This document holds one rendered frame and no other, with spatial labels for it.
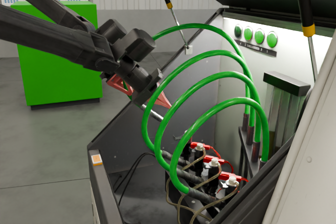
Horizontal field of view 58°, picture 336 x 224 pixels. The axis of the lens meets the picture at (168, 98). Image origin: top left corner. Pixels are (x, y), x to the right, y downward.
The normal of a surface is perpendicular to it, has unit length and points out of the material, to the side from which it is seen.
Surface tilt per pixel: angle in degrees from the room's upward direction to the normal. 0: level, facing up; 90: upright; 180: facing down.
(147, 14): 90
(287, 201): 76
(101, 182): 0
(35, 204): 0
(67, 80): 90
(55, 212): 0
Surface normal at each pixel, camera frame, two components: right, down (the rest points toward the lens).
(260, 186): -0.62, -0.61
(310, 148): -0.90, -0.11
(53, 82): 0.36, 0.33
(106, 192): 0.01, -0.94
